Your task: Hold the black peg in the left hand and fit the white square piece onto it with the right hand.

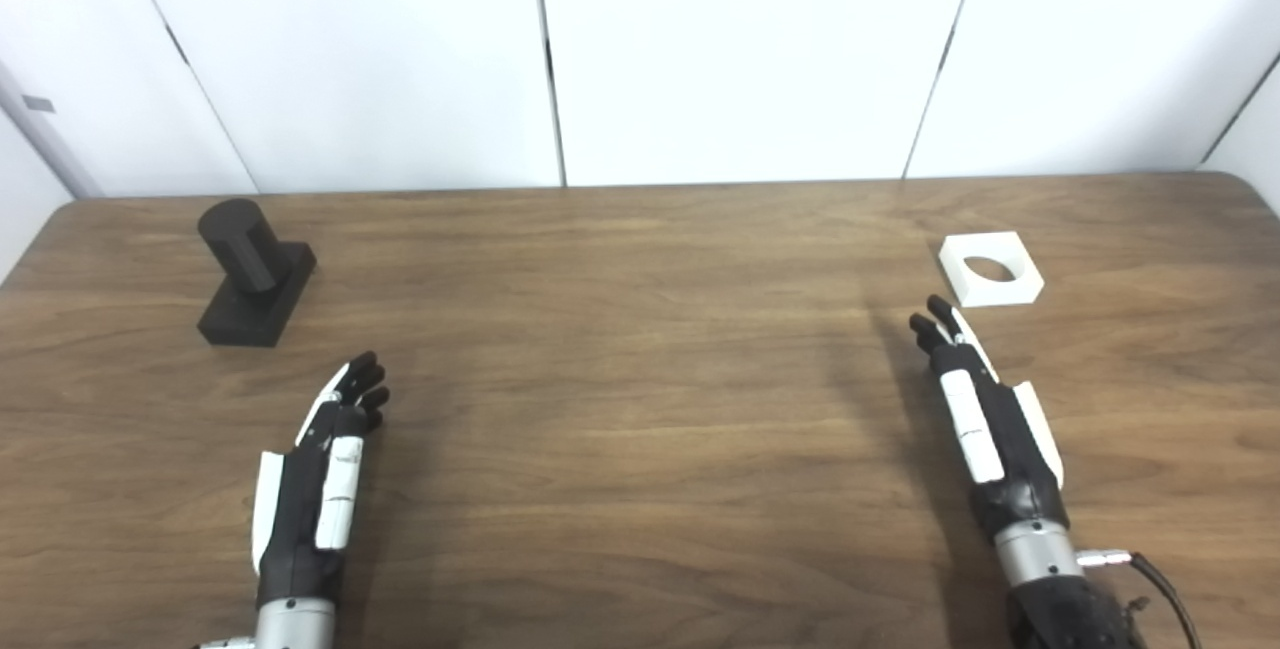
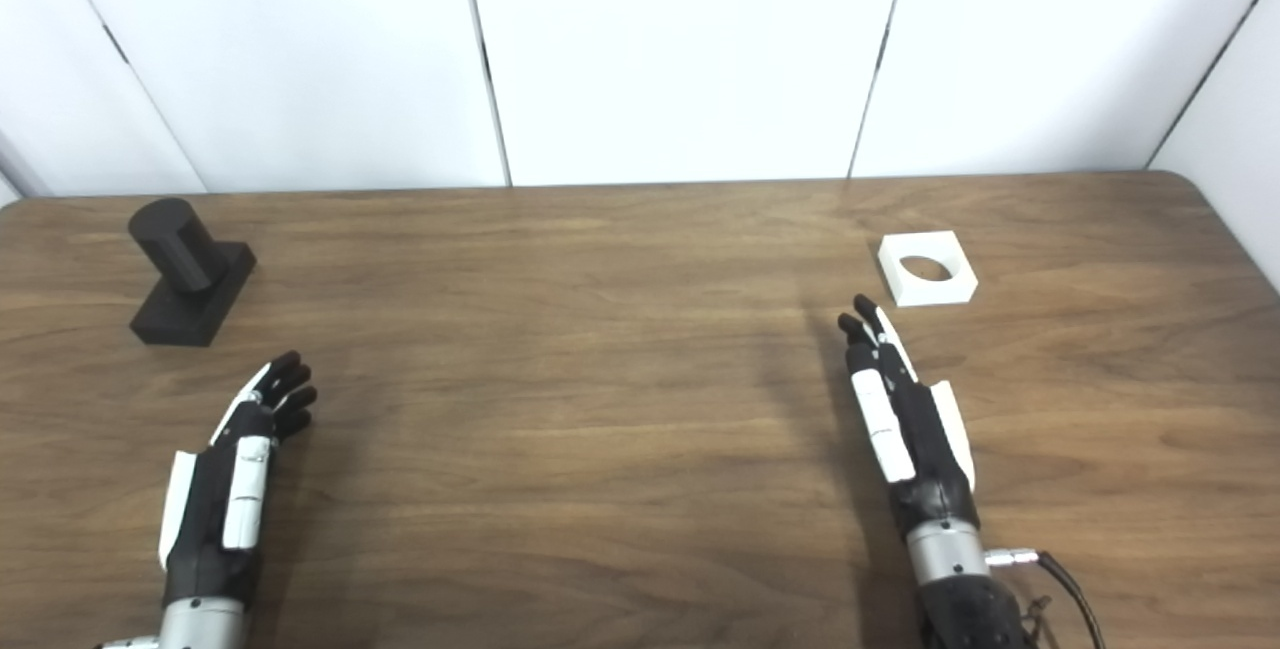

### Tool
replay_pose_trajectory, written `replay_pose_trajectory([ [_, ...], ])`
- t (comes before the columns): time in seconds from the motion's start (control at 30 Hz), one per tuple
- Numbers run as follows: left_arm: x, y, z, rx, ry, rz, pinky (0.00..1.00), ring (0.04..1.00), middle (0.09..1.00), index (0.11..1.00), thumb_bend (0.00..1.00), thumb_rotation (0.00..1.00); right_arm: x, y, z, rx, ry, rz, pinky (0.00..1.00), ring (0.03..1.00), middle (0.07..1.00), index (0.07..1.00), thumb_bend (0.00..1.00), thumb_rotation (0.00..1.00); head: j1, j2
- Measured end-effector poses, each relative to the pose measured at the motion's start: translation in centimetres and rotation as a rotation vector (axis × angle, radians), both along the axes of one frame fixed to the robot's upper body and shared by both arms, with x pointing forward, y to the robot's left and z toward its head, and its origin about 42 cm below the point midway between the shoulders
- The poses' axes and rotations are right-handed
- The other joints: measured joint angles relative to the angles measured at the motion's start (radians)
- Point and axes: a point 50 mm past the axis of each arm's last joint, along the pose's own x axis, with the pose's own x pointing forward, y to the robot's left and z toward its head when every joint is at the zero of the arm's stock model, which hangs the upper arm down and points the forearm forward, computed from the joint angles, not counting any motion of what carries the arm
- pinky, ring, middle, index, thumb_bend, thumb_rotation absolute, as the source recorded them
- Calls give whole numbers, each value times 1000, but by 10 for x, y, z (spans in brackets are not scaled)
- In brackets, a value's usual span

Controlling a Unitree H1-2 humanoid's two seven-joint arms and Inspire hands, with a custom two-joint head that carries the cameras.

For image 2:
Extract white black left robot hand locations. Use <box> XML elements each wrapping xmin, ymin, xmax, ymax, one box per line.
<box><xmin>158</xmin><ymin>350</ymin><xmax>319</xmax><ymax>610</ymax></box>

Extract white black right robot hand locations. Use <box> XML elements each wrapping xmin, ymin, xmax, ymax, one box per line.
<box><xmin>838</xmin><ymin>294</ymin><xmax>981</xmax><ymax>537</ymax></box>

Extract white square piece with hole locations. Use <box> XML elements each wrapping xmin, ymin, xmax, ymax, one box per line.
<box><xmin>878</xmin><ymin>229</ymin><xmax>979</xmax><ymax>308</ymax></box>

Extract black peg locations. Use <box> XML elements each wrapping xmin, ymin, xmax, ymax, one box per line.
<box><xmin>128</xmin><ymin>197</ymin><xmax>257</xmax><ymax>347</ymax></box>

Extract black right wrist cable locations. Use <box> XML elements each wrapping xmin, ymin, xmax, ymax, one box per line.
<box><xmin>985</xmin><ymin>548</ymin><xmax>1107</xmax><ymax>649</ymax></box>

